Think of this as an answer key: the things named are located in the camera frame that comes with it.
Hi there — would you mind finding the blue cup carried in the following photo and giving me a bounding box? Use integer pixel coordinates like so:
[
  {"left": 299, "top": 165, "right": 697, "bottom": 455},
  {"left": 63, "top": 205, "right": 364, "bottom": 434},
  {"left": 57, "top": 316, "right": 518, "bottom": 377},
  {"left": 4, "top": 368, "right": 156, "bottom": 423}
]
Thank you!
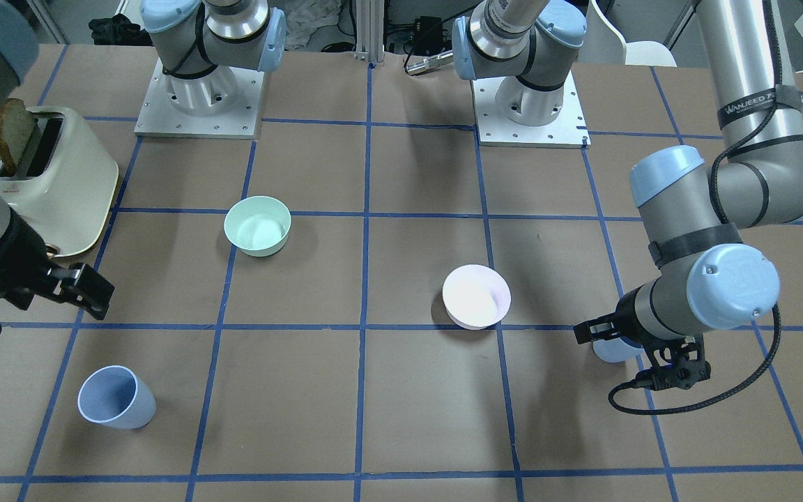
[{"left": 592, "top": 339, "right": 644, "bottom": 363}]

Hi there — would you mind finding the white toaster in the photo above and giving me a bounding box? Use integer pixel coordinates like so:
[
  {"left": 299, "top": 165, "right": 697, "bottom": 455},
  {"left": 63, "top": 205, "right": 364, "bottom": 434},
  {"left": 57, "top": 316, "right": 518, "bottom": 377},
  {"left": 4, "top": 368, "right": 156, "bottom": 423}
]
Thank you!
[{"left": 0, "top": 106, "right": 120, "bottom": 258}]

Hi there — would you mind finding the bread slice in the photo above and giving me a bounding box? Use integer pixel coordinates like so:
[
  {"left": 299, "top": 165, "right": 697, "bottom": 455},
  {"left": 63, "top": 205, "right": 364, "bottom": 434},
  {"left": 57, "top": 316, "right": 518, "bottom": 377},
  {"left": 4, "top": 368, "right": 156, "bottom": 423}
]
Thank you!
[{"left": 0, "top": 98, "right": 38, "bottom": 177}]

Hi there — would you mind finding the pink bowl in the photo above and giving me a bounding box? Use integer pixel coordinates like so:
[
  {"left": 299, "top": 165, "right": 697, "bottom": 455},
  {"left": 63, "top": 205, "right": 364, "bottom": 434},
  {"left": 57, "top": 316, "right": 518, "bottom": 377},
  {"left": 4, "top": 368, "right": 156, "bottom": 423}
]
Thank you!
[{"left": 442, "top": 264, "right": 511, "bottom": 330}]

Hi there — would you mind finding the blue cup standing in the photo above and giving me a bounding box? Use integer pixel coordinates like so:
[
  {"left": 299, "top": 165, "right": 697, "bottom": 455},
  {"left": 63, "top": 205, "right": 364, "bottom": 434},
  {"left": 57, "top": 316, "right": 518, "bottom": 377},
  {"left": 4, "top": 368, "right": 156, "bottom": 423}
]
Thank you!
[{"left": 77, "top": 365, "right": 157, "bottom": 429}]

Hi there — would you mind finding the green bowl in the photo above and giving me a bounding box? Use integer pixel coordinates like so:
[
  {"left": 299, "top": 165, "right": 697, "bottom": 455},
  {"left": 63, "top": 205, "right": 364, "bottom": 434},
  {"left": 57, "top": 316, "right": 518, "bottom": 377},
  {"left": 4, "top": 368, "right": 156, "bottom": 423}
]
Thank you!
[{"left": 223, "top": 196, "right": 292, "bottom": 257}]

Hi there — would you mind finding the white chair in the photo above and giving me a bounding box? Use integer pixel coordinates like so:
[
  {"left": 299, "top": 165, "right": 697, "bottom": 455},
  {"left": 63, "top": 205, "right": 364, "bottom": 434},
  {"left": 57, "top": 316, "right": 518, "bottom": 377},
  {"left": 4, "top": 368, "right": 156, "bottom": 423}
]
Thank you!
[{"left": 578, "top": 1, "right": 678, "bottom": 67}]

